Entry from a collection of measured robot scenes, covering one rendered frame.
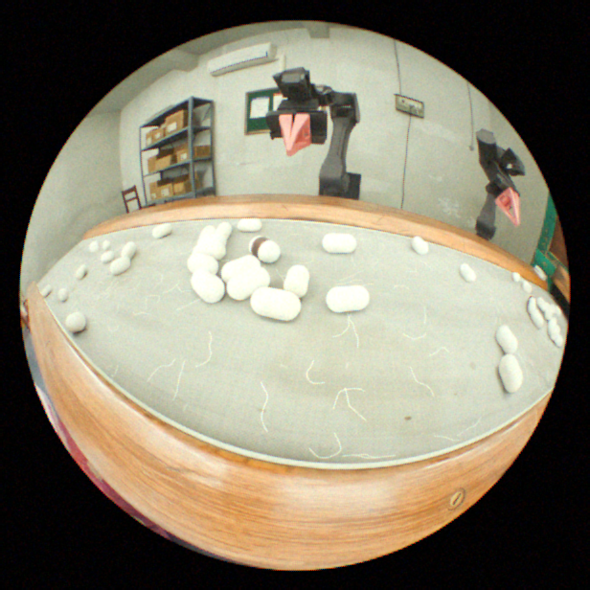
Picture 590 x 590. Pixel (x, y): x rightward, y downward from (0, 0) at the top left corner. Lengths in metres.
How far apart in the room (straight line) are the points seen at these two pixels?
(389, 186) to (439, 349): 2.18
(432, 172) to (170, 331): 2.43
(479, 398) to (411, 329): 0.08
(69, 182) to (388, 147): 4.95
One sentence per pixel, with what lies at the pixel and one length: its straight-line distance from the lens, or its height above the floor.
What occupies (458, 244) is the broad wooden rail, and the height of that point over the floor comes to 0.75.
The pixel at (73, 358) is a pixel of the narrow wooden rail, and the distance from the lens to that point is 0.17.
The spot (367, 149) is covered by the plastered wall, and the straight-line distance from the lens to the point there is 2.25.
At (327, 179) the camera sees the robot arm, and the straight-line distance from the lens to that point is 0.61.
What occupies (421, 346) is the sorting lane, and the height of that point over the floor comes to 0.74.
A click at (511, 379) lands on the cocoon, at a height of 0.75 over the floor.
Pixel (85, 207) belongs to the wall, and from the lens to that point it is 4.52.
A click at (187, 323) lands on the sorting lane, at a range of 0.15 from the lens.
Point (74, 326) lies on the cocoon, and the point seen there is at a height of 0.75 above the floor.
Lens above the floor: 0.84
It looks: 40 degrees down
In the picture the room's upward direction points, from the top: 1 degrees clockwise
